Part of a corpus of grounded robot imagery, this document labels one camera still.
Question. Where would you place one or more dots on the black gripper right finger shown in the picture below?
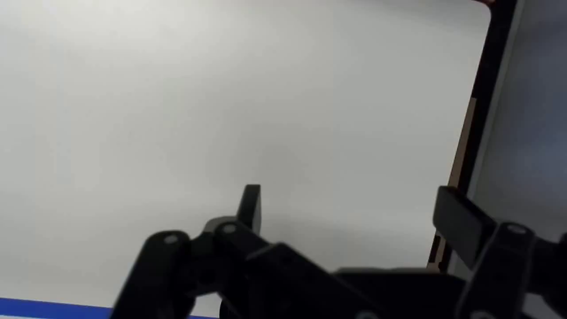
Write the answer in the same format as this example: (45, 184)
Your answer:
(507, 266)

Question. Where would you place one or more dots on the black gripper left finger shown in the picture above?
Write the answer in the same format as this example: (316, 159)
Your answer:
(236, 266)

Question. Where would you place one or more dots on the blue tape strip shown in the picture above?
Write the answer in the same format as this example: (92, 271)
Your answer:
(46, 308)

